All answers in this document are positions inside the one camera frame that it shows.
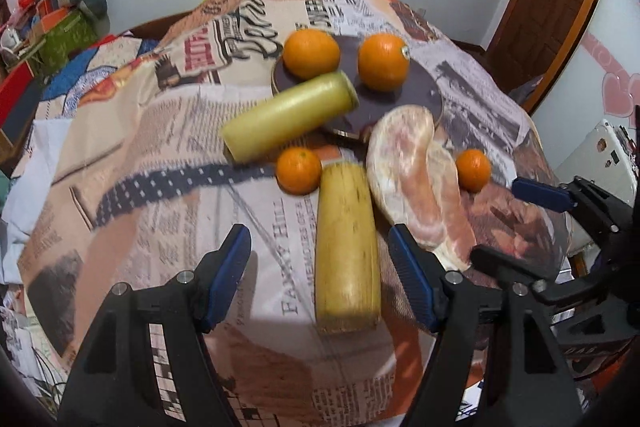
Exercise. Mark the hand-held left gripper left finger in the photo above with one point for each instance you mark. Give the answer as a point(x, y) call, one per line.
point(231, 269)

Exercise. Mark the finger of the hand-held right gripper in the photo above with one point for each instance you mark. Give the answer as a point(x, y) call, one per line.
point(542, 195)
point(505, 263)

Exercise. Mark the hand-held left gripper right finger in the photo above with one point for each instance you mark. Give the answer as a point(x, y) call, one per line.
point(411, 269)

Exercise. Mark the small peeled pomelo piece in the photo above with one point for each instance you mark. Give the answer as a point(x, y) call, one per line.
point(452, 212)

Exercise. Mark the white appliance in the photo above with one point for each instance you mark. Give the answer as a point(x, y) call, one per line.
point(592, 157)

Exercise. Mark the yellow sugarcane piece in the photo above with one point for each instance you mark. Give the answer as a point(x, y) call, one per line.
point(346, 247)

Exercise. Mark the small mandarin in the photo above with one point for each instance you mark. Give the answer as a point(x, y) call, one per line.
point(299, 171)
point(474, 171)

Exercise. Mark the large peeled pomelo piece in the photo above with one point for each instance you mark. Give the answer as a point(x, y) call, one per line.
point(402, 167)

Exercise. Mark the newspaper print tablecloth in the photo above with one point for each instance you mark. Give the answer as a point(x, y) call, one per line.
point(150, 167)

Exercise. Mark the pale green sugarcane piece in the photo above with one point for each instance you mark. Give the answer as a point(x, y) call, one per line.
point(287, 119)

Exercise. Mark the dark round plate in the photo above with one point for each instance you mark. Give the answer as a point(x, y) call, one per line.
point(415, 92)

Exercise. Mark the brown wooden door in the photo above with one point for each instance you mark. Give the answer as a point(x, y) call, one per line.
point(547, 2)

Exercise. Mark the large orange with sticker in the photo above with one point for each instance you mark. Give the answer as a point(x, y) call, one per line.
point(382, 63)

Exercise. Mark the light blue cloth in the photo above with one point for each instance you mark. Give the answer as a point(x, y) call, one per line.
point(30, 187)

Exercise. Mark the pile of papers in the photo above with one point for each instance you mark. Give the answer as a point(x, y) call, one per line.
point(22, 347)

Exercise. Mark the patchwork quilt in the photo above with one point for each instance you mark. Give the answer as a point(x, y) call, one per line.
point(75, 77)

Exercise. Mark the red box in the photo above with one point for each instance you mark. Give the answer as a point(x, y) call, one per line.
point(17, 92)

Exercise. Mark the green box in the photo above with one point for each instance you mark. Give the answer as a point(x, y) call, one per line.
point(67, 39)

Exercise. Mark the pink heart wall decoration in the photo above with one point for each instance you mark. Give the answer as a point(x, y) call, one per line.
point(620, 92)

